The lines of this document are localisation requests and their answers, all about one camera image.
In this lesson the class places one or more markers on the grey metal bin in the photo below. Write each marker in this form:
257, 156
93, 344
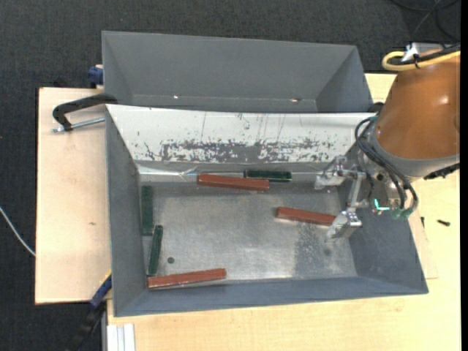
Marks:
226, 232

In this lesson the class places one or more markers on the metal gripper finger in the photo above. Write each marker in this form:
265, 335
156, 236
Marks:
331, 179
343, 225

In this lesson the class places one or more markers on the red-brown flat block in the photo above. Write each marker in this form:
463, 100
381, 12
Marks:
186, 278
305, 216
234, 183

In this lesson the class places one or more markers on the small black screw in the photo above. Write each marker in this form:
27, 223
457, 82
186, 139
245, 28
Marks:
444, 223

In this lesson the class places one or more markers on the dark green flat block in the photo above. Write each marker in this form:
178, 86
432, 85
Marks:
156, 249
147, 210
268, 174

